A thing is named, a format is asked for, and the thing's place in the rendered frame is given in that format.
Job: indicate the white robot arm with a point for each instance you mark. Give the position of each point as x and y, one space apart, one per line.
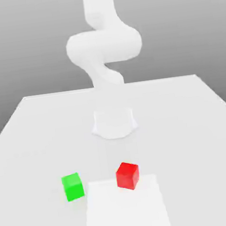
104 45

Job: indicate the small red cube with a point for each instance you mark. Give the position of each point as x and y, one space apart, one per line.
127 176

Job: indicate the small green cube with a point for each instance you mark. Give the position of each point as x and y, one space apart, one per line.
73 187

